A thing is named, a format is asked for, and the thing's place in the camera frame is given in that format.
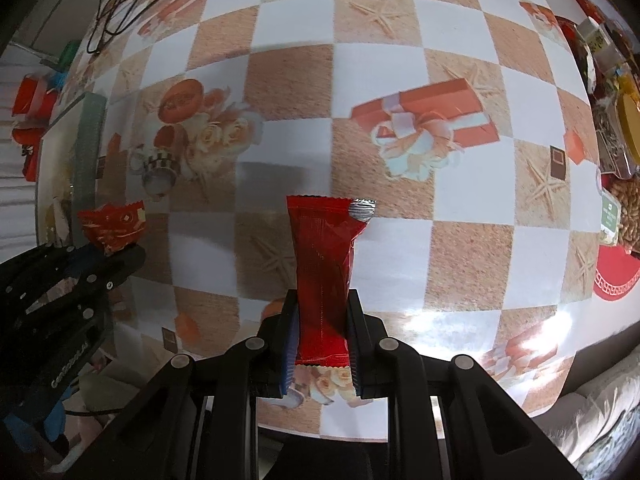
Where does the white sofa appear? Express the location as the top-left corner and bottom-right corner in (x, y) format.
(535, 348), (639, 479)

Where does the red patterned snack packet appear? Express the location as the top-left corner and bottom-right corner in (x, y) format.
(77, 200), (146, 255)

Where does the peanut bag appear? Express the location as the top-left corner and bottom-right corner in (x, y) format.
(600, 174), (639, 255)

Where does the green storage box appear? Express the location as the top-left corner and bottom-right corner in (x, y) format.
(35, 92), (106, 247)

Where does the red round plate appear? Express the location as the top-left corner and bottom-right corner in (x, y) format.
(593, 246), (640, 301)

